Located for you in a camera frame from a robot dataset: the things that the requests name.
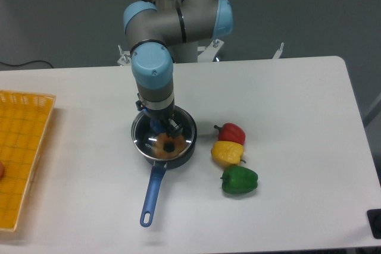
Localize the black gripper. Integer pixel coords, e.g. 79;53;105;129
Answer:
136;93;182;138

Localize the glass lid blue knob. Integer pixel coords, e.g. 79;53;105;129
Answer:
131;106;197;162

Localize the dark pot blue handle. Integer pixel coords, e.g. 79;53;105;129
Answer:
139;121;195;227

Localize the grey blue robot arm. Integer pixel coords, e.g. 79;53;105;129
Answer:
123;0;233;137

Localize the glazed donut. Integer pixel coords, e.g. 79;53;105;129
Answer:
152;133;188;159

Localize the red bell pepper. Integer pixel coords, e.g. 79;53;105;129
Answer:
214;123;246;145

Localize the yellow bell pepper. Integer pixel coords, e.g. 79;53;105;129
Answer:
211;141;245;168

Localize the green bell pepper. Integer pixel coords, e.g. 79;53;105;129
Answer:
220;165;258;195

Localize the yellow plastic basket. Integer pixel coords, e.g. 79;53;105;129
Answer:
1;90;56;232

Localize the black device at table edge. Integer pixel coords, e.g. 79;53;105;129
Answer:
367;209;381;239

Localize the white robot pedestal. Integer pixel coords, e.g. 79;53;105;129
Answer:
168;41;198;64

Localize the white metal base frame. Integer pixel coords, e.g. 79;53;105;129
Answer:
116;38;285;67

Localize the black floor cable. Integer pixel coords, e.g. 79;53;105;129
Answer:
0;59;55;69

